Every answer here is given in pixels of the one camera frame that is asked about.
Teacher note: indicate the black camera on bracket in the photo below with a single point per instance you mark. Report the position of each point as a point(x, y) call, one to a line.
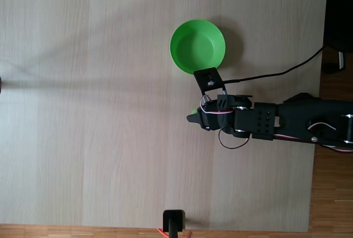
point(208, 79)

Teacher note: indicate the dark furniture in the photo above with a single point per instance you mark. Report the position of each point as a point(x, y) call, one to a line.
point(339, 9)

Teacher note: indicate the dark object at table edge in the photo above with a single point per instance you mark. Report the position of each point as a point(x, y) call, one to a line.
point(0, 84)

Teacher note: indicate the white strip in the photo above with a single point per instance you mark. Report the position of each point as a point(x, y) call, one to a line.
point(342, 60)

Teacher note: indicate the green pompom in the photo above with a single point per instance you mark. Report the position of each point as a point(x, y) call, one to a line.
point(195, 110)

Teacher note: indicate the black stand clamp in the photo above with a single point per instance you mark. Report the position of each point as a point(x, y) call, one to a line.
point(173, 220)

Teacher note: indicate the green plastic bowl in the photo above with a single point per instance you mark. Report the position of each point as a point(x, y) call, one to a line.
point(197, 46)

